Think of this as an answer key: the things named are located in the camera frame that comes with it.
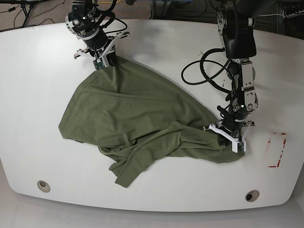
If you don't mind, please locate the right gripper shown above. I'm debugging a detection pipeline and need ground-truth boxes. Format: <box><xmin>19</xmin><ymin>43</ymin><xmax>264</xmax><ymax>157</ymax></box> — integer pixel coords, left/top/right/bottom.
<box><xmin>74</xmin><ymin>31</ymin><xmax>130</xmax><ymax>66</ymax></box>

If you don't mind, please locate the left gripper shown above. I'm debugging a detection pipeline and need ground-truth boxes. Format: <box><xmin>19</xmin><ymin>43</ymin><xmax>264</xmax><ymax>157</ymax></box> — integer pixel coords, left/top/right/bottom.
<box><xmin>203</xmin><ymin>114</ymin><xmax>255</xmax><ymax>149</ymax></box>

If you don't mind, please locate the olive green t-shirt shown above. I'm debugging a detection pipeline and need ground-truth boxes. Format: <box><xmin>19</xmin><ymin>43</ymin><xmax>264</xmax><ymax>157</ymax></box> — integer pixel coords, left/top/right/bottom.
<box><xmin>59</xmin><ymin>58</ymin><xmax>245</xmax><ymax>188</ymax></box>

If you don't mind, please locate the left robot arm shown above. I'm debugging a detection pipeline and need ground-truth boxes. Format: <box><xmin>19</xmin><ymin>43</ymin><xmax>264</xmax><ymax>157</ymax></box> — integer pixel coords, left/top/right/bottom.
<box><xmin>197</xmin><ymin>0</ymin><xmax>274</xmax><ymax>152</ymax></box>

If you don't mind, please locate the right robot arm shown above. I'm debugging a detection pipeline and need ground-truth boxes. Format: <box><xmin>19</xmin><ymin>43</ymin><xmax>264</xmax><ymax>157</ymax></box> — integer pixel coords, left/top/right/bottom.
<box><xmin>66</xmin><ymin>0</ymin><xmax>130</xmax><ymax>71</ymax></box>

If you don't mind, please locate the red tape rectangle marking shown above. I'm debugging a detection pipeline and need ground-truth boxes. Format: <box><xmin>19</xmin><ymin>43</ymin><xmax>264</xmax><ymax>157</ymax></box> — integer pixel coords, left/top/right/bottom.
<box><xmin>266</xmin><ymin>133</ymin><xmax>287</xmax><ymax>168</ymax></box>

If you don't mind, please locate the black tripod stand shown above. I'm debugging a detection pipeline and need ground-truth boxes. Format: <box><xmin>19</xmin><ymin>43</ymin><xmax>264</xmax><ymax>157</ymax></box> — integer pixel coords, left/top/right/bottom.
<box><xmin>0</xmin><ymin>0</ymin><xmax>48</xmax><ymax>28</ymax></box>

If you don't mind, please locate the white power strip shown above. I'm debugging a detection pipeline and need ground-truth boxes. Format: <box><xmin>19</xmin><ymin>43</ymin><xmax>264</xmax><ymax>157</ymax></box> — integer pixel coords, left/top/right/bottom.
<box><xmin>283</xmin><ymin>4</ymin><xmax>304</xmax><ymax>19</ymax></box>

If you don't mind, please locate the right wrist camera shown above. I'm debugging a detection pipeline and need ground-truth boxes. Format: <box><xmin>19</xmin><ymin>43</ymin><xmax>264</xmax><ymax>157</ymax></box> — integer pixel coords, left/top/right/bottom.
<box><xmin>93</xmin><ymin>59</ymin><xmax>105</xmax><ymax>71</ymax></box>

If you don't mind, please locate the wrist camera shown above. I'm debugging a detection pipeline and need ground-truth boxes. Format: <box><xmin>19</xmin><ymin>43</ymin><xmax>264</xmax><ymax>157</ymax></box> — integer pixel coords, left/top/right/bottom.
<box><xmin>93</xmin><ymin>59</ymin><xmax>105</xmax><ymax>71</ymax></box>
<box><xmin>232</xmin><ymin>141</ymin><xmax>247</xmax><ymax>153</ymax></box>

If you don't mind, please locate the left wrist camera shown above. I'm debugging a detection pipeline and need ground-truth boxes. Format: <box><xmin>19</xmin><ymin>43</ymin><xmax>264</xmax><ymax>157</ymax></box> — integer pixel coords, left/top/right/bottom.
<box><xmin>232</xmin><ymin>141</ymin><xmax>247</xmax><ymax>153</ymax></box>

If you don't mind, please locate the right table cable grommet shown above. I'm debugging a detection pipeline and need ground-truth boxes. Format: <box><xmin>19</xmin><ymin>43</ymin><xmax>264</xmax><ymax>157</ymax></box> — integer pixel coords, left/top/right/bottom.
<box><xmin>245</xmin><ymin>190</ymin><xmax>260</xmax><ymax>202</ymax></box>

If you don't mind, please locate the table cable grommet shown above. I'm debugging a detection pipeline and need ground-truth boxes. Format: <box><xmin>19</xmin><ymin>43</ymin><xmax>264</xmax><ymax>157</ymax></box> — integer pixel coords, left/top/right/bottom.
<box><xmin>245</xmin><ymin>190</ymin><xmax>260</xmax><ymax>202</ymax></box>
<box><xmin>37</xmin><ymin>180</ymin><xmax>50</xmax><ymax>193</ymax></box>

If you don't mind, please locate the left table cable grommet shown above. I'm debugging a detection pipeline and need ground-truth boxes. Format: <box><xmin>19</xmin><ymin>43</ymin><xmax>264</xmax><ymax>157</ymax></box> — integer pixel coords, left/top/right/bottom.
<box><xmin>37</xmin><ymin>180</ymin><xmax>50</xmax><ymax>193</ymax></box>

